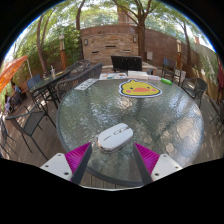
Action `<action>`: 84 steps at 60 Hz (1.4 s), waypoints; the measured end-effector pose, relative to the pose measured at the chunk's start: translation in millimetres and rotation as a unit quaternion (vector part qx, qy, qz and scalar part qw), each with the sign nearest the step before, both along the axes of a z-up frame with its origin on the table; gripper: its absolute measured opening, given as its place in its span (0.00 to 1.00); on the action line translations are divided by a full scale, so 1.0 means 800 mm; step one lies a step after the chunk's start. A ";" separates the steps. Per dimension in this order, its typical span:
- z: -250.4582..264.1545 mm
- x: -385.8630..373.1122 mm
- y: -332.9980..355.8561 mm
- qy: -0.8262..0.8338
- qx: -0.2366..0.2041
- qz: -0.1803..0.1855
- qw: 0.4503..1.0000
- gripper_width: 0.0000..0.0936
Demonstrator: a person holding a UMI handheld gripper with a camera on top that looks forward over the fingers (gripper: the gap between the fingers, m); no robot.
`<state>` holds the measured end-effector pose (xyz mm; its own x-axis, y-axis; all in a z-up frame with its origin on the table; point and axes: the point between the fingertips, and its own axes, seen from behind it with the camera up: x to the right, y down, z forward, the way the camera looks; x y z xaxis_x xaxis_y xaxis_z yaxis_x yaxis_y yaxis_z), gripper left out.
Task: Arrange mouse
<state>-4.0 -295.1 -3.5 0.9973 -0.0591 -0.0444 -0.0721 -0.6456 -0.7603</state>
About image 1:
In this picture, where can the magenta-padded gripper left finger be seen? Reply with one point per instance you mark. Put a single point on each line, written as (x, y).
(63, 164)

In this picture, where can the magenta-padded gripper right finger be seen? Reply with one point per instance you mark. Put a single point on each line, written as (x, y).
(162, 165)

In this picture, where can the white computer mouse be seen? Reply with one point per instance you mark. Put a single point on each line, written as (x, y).
(115, 136)

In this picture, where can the yellow duck mouse pad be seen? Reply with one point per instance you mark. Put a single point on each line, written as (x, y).
(140, 88)

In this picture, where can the black metal mesh chair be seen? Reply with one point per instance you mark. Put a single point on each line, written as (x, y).
(31, 122)
(196, 87)
(219, 116)

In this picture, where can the person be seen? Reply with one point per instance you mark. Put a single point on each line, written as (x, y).
(15, 88)
(7, 105)

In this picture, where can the white number plate sign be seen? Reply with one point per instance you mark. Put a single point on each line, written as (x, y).
(86, 84)

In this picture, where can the dark wicker chair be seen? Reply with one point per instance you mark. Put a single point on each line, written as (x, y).
(79, 66)
(78, 81)

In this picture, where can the dark round patio table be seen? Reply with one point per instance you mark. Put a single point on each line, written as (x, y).
(48, 81)

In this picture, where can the small white blue box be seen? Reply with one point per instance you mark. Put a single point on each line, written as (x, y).
(154, 77)

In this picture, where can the blue patio chair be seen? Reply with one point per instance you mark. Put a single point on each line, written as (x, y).
(33, 80)

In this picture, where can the open white book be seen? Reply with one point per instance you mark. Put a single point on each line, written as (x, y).
(137, 74)

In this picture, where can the colourful printed sheet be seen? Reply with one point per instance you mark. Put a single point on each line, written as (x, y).
(113, 76)

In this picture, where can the black metal patio chair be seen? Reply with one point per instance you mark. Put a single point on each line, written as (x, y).
(169, 64)

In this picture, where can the orange patio umbrella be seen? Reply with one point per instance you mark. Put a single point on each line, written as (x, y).
(11, 70)

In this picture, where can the black slatted bench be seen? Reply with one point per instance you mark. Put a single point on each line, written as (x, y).
(126, 63)

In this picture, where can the slender leaning tree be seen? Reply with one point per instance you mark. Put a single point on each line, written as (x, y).
(40, 46)

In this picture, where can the forked tree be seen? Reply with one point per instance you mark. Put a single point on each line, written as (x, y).
(141, 36)

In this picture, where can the stone brick fountain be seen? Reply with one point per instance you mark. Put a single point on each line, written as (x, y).
(110, 41)

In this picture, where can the white wall box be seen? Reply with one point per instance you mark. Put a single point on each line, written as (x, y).
(149, 55)

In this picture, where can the wooden lamp post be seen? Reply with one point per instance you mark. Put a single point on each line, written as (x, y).
(179, 53)
(62, 50)

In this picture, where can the black wall lantern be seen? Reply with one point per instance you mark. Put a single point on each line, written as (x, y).
(86, 42)
(134, 39)

